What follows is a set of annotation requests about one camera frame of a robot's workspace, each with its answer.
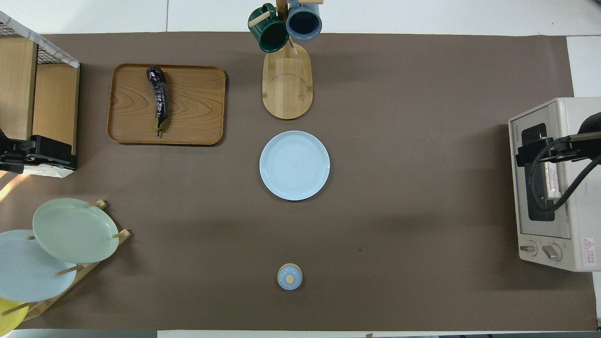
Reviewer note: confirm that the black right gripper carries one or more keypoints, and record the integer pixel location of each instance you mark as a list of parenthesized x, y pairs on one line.
[(580, 146)]

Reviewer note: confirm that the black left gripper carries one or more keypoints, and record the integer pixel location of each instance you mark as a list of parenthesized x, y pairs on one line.
[(16, 157)]

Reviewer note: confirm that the glass toaster oven door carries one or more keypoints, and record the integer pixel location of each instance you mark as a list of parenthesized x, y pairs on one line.
[(521, 197)]

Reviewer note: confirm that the dark purple eggplant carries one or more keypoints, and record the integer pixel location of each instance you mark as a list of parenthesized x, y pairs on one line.
[(159, 98)]

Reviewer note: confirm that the light blue ceramic plate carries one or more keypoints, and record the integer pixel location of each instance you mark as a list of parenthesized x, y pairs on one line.
[(295, 165), (28, 277)]

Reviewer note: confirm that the cream toaster oven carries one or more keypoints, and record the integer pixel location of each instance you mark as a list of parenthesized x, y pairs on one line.
[(587, 225)]

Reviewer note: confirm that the silver oven knob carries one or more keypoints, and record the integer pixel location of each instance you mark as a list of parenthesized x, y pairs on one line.
[(528, 249), (552, 252)]

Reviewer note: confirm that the pale green plate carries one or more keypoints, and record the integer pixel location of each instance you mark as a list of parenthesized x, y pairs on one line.
[(75, 230)]

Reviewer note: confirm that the wooden plate rack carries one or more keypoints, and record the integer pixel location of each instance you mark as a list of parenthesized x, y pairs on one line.
[(123, 234)]

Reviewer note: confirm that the brown table mat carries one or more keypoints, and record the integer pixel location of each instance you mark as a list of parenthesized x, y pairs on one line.
[(399, 211)]

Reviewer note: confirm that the rectangular wooden tray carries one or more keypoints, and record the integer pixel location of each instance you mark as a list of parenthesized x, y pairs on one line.
[(197, 103)]

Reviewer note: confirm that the yellow plate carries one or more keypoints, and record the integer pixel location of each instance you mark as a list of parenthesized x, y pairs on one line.
[(9, 323)]

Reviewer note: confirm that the wooden mug tree stand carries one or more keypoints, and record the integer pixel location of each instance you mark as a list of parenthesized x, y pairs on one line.
[(286, 89)]

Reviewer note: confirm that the dark green mug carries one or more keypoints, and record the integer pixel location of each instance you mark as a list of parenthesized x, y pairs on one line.
[(274, 40)]

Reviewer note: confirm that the blue mug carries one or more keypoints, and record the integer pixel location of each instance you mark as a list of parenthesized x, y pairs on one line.
[(304, 23)]

